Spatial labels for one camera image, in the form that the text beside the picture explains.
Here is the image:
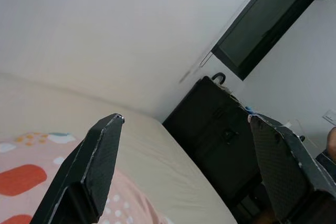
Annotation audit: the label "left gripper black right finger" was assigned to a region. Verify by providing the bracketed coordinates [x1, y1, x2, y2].
[248, 115, 336, 224]

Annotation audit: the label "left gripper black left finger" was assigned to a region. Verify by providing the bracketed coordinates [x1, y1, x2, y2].
[30, 113, 124, 224]

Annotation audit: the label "pink patterned pillow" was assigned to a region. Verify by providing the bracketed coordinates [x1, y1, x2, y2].
[0, 131, 174, 224]

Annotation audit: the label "seated person leg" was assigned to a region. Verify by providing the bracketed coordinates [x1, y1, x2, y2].
[314, 126, 336, 172]

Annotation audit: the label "beige mattress bed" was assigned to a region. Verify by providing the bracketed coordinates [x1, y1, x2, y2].
[0, 73, 237, 224]

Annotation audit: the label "black hard case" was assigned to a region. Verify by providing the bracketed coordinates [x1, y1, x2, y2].
[162, 76, 276, 224]

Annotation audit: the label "white paper sheets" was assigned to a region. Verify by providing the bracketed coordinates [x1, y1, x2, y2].
[219, 84, 238, 101]

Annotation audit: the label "white blind wand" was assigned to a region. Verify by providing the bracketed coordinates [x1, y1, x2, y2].
[199, 0, 275, 68]

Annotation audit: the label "white wall switch plate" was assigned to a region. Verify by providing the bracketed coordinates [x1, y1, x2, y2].
[322, 110, 336, 124]

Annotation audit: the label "black curved handle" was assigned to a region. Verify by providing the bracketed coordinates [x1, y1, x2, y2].
[212, 73, 226, 84]

